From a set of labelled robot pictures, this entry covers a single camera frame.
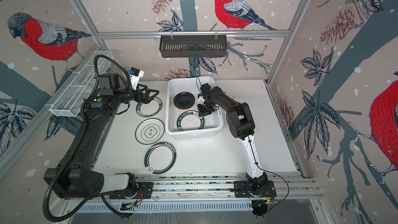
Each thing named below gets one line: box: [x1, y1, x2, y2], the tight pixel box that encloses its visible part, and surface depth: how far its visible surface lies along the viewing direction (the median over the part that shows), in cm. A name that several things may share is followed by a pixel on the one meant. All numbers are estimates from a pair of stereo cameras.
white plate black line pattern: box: [134, 118, 165, 145], surface depth 96 cm
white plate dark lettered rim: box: [135, 96, 163, 118], surface depth 106 cm
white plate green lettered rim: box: [176, 110, 205, 132], surface depth 100 cm
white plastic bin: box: [164, 76, 224, 141], surface depth 93 cm
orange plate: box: [173, 95, 195, 110], surface depth 109 cm
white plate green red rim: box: [143, 141, 177, 176], surface depth 85 cm
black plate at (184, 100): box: [173, 91, 196, 110], surface depth 109 cm
